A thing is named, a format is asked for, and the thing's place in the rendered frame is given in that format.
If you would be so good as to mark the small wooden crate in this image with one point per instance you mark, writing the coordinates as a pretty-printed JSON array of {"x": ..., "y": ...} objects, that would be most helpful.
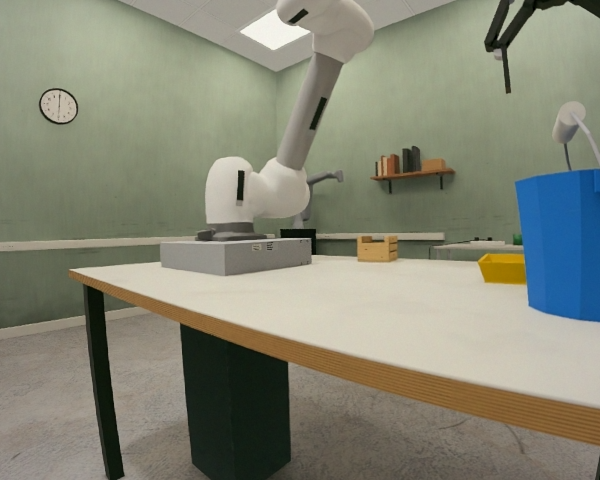
[{"x": 377, "y": 252}]

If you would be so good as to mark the yellow square tray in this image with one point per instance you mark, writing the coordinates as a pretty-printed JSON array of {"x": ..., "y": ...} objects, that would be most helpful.
[{"x": 500, "y": 271}]

